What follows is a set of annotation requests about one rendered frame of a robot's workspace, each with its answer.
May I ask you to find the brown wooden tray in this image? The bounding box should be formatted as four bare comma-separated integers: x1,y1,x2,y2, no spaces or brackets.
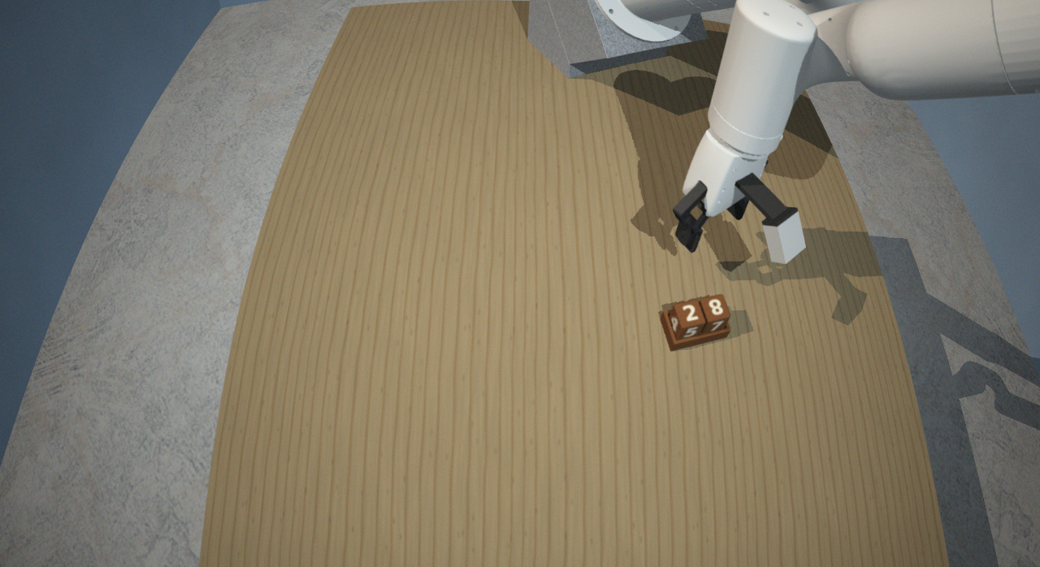
660,310,730,352

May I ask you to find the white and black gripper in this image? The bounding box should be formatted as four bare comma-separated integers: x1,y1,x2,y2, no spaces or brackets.
673,126,770,253

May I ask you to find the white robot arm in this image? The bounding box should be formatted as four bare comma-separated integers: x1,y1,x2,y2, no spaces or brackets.
595,0,1040,264

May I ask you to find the brown number cube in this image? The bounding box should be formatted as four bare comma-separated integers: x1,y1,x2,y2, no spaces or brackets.
669,299,706,340
699,294,730,335

